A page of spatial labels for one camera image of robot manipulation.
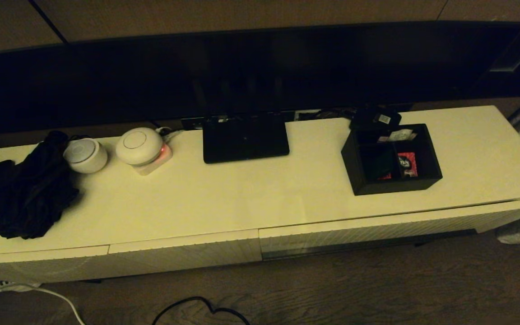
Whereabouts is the black power cable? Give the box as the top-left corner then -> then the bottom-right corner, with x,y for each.
152,296 -> 251,325

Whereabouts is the white base pink light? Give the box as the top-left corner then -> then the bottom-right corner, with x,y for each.
133,144 -> 173,176

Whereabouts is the white pull-out drawer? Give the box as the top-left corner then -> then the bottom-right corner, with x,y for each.
259,200 -> 520,260

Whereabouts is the black compartment organizer box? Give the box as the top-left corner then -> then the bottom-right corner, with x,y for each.
341,123 -> 444,196

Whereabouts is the dark wall frame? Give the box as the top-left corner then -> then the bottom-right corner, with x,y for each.
470,0 -> 520,98

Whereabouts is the black set-top box white label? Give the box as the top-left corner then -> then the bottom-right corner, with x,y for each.
349,105 -> 403,131

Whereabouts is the black crumpled cloth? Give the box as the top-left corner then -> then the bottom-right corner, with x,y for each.
0,130 -> 80,240

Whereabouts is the white sneaker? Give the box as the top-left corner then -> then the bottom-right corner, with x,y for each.
0,279 -> 42,292

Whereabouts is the white TV cabinet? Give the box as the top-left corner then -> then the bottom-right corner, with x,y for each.
0,105 -> 520,284

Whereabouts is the white paper scrap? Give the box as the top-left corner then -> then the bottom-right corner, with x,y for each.
379,129 -> 418,143

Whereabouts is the white dome shaped device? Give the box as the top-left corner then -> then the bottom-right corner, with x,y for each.
115,127 -> 165,166

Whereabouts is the black flat screen television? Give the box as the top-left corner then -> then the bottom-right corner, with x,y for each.
0,19 -> 520,136

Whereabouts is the white beadboard cabinet door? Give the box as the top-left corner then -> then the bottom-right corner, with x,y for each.
0,245 -> 110,284

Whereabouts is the white plug cable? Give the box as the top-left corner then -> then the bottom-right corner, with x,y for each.
155,126 -> 184,138

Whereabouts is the red snack packet face print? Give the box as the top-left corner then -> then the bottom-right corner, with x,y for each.
397,153 -> 418,178

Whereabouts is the thick white cable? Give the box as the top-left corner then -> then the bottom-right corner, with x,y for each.
0,228 -> 87,325

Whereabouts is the black cable bundle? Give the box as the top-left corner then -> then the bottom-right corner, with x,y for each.
294,107 -> 355,121

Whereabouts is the black router with antennas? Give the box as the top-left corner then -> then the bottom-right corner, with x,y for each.
195,78 -> 290,164

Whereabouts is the small white cylinder speaker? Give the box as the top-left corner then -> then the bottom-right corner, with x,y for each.
63,138 -> 108,174

